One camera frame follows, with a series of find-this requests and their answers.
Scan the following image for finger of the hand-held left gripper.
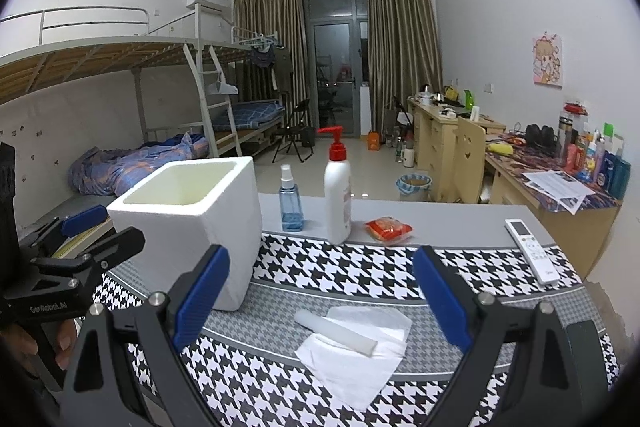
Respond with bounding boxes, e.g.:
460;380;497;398
31;227;146;291
20;206;109;259

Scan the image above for white remote control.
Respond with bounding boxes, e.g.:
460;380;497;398
504;218;561;285

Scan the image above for light wooden desk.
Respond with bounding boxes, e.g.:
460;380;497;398
407;97;506;202
482;134;623;278

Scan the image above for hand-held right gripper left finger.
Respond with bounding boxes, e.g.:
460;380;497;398
59;244;232;427

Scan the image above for hanging dark clothes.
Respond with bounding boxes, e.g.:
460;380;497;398
247;44;293;92

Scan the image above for printed paper sheets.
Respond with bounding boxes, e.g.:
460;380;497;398
522;169;596;214

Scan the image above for white foam box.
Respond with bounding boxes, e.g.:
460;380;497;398
106;157;263;312

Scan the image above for white foam strip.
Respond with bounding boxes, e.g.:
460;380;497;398
294;309;378;356

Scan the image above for person's left hand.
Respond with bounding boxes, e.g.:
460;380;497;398
0;319;77;381

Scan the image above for white bed ladder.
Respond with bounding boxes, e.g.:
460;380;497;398
182;42;240;160

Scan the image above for group of toiletry bottles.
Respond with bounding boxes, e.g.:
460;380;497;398
557;102;633;200

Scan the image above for blue plaid bedding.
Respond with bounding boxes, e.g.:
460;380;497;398
210;101;283;131

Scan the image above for light wooden chair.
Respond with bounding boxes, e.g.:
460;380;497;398
452;117;488;204

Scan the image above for blue spray bottle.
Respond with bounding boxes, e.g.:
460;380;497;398
278;164;304;234

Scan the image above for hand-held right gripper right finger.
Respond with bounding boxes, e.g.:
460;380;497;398
412;246;577;427

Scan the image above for white tissue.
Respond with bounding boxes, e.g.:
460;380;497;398
294;305;413;410

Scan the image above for red snack packet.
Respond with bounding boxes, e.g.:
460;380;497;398
363;216;415;247

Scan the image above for white lotion pump bottle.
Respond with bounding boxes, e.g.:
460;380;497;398
317;126;353;245

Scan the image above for grey trash bin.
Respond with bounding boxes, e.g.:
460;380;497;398
396;173;433;202

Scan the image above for blue patterned quilt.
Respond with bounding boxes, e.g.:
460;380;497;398
67;132;208;198

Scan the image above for white metal bunk bed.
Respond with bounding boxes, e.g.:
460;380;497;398
0;7;236;218
195;2;287;158

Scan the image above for black folding chair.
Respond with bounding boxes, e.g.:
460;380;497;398
272;99;316;164

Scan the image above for pink wall poster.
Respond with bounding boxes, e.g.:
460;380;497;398
531;33;563;86

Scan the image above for glass balcony door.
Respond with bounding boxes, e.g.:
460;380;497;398
302;0;373;140

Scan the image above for black headphones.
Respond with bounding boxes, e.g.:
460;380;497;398
524;123;558;155

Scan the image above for houndstooth table mat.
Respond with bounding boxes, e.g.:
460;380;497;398
90;232;621;427

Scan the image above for brown curtain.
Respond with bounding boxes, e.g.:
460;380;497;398
232;0;313;142
366;0;443;138

